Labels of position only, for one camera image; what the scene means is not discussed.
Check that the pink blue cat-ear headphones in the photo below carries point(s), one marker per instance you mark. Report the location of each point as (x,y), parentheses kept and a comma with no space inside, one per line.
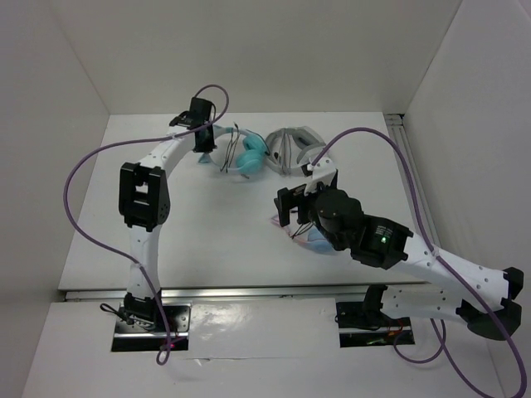
(306,236)

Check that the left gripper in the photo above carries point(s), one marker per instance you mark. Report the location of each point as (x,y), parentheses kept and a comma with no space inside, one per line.
(207,146)

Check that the aluminium rail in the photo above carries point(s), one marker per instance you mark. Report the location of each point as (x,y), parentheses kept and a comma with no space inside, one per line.
(238,293)
(418,202)

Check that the aluminium rail front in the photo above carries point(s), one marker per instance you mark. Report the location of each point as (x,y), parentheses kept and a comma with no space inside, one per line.
(238,293)

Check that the teal cat-ear headphones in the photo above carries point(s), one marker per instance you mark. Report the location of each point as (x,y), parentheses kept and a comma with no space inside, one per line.
(245,154)

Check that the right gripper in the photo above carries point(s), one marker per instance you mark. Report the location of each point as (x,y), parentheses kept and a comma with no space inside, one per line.
(286,200)

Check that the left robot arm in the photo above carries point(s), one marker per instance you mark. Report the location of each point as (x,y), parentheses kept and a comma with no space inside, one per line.
(144,203)

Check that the aluminium rail right side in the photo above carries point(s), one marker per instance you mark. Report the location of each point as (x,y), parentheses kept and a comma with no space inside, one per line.
(418,202)

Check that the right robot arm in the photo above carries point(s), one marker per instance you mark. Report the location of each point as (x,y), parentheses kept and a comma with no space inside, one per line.
(457,290)

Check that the grey white folded headphones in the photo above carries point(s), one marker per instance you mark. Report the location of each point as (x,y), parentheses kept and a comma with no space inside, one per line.
(291,148)

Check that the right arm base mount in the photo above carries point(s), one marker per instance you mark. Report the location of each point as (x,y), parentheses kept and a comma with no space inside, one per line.
(360,329)

